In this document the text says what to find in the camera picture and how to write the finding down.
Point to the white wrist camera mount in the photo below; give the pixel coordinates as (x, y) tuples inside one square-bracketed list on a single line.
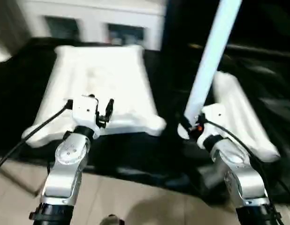
[(85, 112), (214, 119)]

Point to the black plastic mat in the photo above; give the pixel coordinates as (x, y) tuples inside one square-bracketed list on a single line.
[(9, 93)]

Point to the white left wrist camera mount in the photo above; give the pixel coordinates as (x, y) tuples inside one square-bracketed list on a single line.
[(85, 112)]

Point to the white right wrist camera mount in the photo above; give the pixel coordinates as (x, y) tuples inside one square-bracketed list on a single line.
[(214, 119)]

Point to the grey robot body part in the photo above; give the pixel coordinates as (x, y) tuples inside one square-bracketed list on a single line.
[(113, 220)]

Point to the white cabinet with glass doors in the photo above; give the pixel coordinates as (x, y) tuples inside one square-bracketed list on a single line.
[(93, 11)]

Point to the long dark metal rod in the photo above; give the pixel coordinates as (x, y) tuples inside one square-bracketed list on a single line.
[(264, 51)]

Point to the white plastic table top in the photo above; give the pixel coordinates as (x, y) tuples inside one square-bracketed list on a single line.
[(100, 70)]

